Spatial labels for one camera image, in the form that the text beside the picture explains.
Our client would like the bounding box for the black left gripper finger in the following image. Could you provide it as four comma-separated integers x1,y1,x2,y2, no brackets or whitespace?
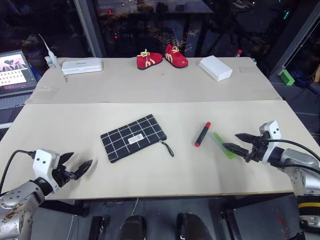
73,159,94,180
59,151,75,166

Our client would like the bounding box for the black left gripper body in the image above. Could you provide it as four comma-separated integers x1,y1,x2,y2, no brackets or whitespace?
51,159,77,188

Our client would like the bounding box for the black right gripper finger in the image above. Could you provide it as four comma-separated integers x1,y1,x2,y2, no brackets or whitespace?
222,142,252,159
234,133,258,144

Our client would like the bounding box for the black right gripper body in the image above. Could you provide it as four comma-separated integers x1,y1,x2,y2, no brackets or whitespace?
245,134,270,164

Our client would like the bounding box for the black grid pencil pouch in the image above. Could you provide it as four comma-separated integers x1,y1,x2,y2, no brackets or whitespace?
100,113,175,164

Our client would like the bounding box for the white flat plastic case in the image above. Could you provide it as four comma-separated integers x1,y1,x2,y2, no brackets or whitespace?
61,58,104,76

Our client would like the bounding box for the laptop computer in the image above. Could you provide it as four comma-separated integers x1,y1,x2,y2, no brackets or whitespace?
0,49,39,111

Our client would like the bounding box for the green translucent ruler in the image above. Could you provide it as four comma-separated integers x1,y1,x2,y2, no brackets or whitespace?
210,132,239,160

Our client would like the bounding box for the red and black marker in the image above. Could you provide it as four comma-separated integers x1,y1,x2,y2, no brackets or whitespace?
194,121,212,148

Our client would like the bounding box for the green block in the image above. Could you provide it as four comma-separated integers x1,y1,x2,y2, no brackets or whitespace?
279,69,296,87

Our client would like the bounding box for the white rectangular box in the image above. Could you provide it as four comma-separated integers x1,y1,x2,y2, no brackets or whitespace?
198,55,234,82

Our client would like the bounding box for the beige cardboard sheet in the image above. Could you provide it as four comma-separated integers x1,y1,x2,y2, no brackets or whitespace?
24,56,285,105

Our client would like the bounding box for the white syringe applicator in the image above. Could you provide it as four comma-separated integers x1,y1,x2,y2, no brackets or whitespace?
38,33,62,74

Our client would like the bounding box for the red shoe with yellow stripes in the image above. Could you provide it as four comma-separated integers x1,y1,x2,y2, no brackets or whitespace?
136,48,164,71
164,44,189,69

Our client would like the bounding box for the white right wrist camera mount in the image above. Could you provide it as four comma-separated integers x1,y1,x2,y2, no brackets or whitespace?
258,120,284,166

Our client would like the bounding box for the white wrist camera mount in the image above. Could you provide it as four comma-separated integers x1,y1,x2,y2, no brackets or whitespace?
32,149,61,194
258,120,284,166

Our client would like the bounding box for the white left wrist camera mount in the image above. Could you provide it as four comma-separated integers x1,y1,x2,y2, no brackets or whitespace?
32,149,61,194

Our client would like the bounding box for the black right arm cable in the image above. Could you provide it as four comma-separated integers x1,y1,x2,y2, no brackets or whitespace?
266,139,320,161

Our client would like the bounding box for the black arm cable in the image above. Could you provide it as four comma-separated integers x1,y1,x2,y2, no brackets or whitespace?
266,139,320,161
0,149,36,194

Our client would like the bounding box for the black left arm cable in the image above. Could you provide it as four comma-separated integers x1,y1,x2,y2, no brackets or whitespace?
0,149,36,194

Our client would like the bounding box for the thin white cable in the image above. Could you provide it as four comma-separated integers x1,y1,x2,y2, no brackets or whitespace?
131,197,140,216

